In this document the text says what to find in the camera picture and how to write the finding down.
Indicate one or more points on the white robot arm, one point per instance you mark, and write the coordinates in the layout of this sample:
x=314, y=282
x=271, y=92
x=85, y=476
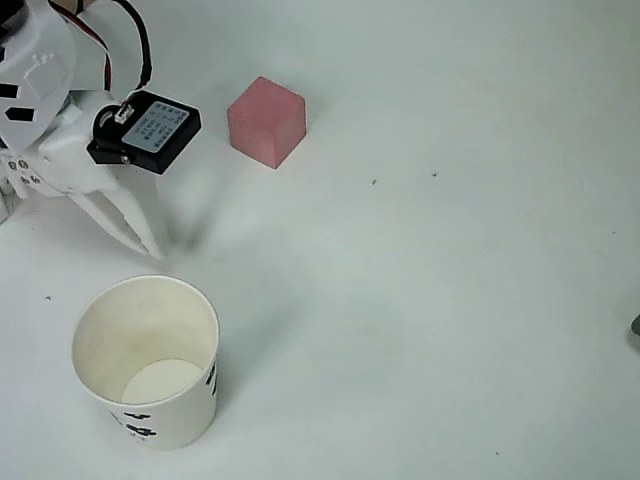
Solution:
x=35, y=65

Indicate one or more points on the white paper cup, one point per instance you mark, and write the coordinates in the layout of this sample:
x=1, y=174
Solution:
x=150, y=350

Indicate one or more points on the pink cube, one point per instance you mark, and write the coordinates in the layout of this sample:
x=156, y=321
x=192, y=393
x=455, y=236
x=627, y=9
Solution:
x=265, y=122

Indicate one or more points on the dark grey object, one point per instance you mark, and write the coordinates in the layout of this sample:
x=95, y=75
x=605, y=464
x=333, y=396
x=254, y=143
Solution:
x=636, y=325

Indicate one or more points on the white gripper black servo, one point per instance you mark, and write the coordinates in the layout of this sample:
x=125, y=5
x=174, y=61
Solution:
x=70, y=162

